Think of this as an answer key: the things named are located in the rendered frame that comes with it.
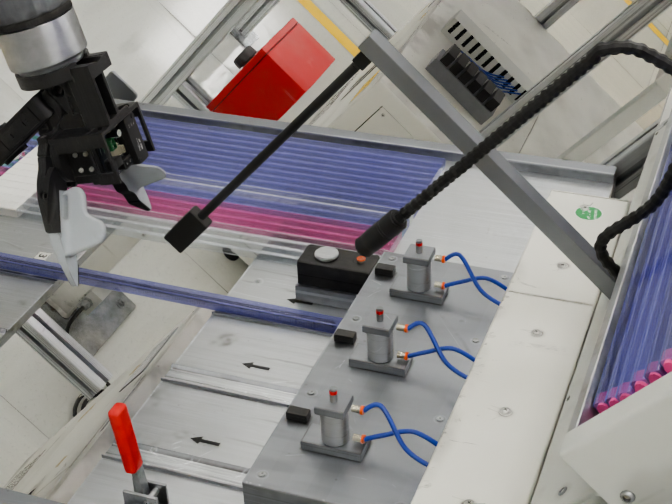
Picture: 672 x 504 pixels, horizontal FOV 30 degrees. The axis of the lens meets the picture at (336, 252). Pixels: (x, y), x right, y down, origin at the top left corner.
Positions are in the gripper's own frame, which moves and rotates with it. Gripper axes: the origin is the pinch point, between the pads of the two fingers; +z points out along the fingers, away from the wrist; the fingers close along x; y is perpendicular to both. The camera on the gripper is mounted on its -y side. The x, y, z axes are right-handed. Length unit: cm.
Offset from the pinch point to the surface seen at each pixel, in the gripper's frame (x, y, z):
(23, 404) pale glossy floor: 51, -73, 57
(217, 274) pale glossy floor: 111, -67, 68
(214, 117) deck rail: 36.5, -6.4, 2.0
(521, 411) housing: -15.9, 45.1, 8.4
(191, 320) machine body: 32.1, -17.9, 29.3
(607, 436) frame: -33, 57, -3
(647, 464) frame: -33, 59, -1
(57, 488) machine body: -2.7, -18.2, 29.3
